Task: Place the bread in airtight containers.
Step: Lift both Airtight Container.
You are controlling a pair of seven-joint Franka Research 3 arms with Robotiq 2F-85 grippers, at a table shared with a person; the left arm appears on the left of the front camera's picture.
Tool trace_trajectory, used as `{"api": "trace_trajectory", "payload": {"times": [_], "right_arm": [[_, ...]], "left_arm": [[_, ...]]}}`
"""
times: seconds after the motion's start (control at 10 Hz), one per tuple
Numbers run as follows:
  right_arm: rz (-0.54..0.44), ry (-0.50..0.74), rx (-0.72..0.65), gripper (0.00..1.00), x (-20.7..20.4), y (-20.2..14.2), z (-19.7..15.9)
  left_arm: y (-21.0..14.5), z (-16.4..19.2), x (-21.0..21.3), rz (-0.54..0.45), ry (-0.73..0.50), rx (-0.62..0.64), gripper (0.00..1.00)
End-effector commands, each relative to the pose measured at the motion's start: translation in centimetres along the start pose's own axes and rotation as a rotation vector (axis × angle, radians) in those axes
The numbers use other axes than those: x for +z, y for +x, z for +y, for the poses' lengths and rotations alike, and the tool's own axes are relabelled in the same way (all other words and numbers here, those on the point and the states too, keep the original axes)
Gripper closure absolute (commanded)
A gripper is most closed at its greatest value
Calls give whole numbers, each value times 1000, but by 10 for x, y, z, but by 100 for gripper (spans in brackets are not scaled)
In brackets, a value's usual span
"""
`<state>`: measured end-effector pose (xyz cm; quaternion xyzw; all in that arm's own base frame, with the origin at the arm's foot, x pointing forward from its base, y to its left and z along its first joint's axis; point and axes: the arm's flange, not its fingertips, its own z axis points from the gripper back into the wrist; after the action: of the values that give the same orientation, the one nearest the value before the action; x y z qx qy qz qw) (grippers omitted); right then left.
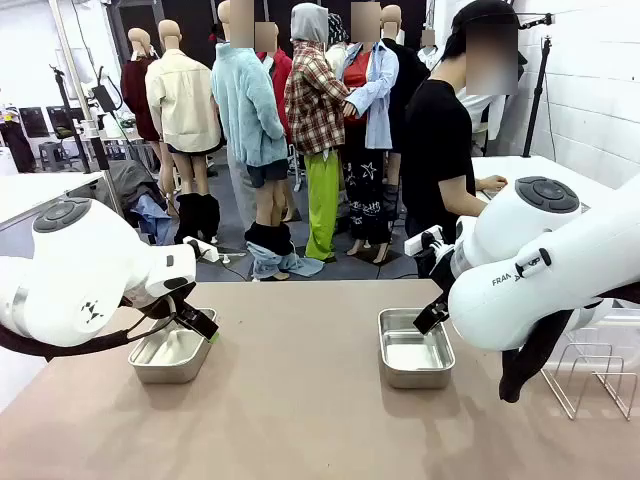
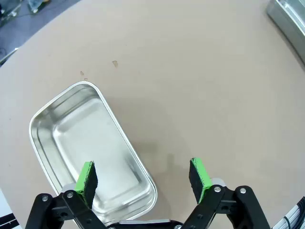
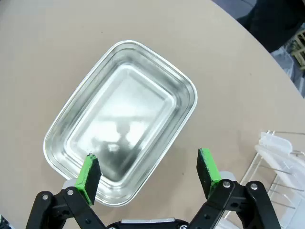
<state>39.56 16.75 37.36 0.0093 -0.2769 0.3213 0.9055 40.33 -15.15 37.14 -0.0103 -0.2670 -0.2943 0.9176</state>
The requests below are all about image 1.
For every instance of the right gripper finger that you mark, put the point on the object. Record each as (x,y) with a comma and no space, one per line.
(436,320)
(427,315)

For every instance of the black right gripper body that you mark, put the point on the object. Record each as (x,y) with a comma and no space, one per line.
(445,270)

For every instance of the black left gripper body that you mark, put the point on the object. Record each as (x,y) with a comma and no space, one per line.
(165,305)

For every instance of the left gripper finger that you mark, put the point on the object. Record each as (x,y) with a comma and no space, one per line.
(197,327)
(200,316)

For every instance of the steel rectangular container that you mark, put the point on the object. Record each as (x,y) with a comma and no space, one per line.
(170,370)
(417,377)

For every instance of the person's right forearm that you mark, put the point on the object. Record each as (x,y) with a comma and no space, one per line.
(462,200)

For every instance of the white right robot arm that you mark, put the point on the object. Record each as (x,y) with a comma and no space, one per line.
(550,260)

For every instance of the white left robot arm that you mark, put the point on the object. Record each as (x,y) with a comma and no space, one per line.
(75,260)

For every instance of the person's right hand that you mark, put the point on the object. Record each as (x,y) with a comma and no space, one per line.
(492,182)

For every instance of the white floor power strip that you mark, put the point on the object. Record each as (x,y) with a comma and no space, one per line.
(235,256)

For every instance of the light blue garment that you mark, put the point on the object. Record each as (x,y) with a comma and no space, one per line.
(152,217)

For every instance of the slanted silver metal pole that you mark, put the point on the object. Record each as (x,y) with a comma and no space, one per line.
(116,200)

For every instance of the grey garment pile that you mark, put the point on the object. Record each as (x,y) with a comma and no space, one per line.
(135,185)

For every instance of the person in black t-shirt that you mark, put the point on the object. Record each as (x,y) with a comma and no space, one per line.
(435,130)

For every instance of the white side table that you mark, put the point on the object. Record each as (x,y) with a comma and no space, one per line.
(550,167)

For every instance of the mannequin in white shirt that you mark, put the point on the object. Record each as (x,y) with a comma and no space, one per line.
(482,107)

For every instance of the mannequin in light blue shirt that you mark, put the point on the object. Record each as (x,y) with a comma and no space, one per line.
(377,100)

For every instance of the grey plastic stool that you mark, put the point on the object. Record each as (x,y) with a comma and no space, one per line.
(52,150)

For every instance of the tall black stand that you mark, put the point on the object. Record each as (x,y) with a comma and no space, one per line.
(536,100)

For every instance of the mannequin in black coat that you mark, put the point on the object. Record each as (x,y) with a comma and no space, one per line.
(407,75)

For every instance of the mannequin in cream jacket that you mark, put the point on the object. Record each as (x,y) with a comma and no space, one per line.
(180,100)

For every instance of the mannequin in plaid shirt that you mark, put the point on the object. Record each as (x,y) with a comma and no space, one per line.
(312,110)

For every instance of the mannequin in light blue fleece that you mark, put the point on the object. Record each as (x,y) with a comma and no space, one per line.
(247,110)

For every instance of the mannequin in dark red sweater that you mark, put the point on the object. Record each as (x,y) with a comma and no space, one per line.
(137,95)

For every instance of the mannequin with white collar top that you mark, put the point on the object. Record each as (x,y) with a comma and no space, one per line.
(429,57)

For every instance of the black light stand with adapter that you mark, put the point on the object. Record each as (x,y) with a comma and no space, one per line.
(106,97)

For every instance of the mannequin in red jacket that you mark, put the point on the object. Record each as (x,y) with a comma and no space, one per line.
(281,75)

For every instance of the black baseball cap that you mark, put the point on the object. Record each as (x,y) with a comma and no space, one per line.
(475,12)

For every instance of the mannequin with dark bucket hat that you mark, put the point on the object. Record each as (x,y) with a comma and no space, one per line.
(336,27)

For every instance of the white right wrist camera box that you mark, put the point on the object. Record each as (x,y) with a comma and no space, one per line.
(417,244)

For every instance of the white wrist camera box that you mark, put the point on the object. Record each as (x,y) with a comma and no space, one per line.
(417,244)
(207,252)

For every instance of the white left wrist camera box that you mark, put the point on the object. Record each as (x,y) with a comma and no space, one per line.
(207,252)

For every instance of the black camera tripod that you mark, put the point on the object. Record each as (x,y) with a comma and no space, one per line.
(67,115)

